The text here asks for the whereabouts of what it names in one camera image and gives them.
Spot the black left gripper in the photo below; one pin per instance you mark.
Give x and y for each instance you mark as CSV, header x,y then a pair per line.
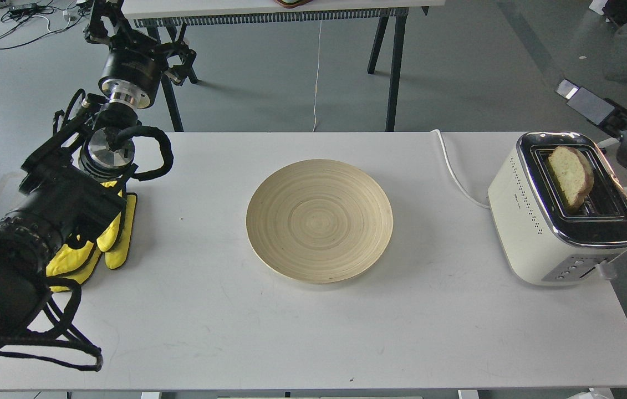
x,y
137,63

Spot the cream and chrome toaster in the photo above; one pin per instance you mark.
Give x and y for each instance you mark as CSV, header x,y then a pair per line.
x,y
547,239

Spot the round bamboo plate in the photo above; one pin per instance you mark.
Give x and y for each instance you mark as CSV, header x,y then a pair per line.
x,y
319,221

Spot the brown object on background table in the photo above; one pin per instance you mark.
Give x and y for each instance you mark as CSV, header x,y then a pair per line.
x,y
291,3

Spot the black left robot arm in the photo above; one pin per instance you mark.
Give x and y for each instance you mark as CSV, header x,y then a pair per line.
x,y
75,185

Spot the slice of white bread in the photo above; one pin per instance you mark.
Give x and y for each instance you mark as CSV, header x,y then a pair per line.
x,y
573,173

